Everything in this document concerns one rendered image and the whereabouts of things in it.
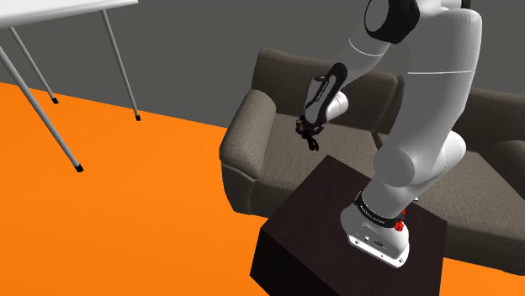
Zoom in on grey-brown fabric sofa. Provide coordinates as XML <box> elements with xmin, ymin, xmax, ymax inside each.
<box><xmin>219</xmin><ymin>47</ymin><xmax>525</xmax><ymax>277</ymax></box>

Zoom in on dark robot stand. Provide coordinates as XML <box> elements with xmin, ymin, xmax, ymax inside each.
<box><xmin>249</xmin><ymin>155</ymin><xmax>448</xmax><ymax>296</ymax></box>

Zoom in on white table with metal legs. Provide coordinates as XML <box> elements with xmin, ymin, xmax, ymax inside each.
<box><xmin>0</xmin><ymin>0</ymin><xmax>142</xmax><ymax>173</ymax></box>

